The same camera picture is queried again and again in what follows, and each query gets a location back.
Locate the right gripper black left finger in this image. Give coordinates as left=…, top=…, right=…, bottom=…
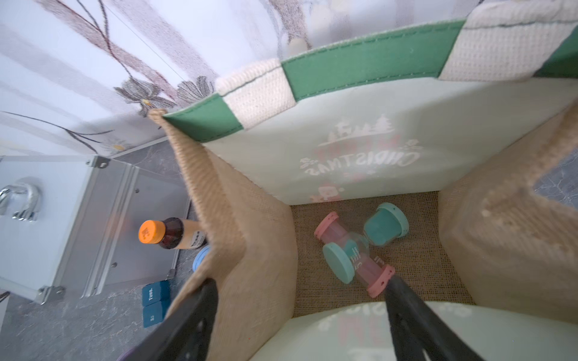
left=120, top=278, right=218, bottom=361

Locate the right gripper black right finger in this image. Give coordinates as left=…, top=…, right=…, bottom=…
left=385, top=275, right=482, bottom=360

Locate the pink hourglass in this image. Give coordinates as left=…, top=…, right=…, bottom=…
left=314, top=211, right=395, bottom=299

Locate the green hourglass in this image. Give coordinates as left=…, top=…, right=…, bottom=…
left=314, top=202, right=409, bottom=298

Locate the green burlap canvas bag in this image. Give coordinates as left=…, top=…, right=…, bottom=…
left=148, top=1, right=577, bottom=360

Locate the blue hourglass near bag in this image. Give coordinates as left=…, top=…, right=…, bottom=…
left=191, top=245, right=211, bottom=272

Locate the teal pill box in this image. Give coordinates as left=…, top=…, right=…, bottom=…
left=141, top=281, right=171, bottom=328

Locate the brown bottle orange cap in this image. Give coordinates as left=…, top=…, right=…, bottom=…
left=138, top=218, right=206, bottom=250

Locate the silver aluminium case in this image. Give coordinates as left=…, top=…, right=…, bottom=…
left=1, top=156, right=190, bottom=304

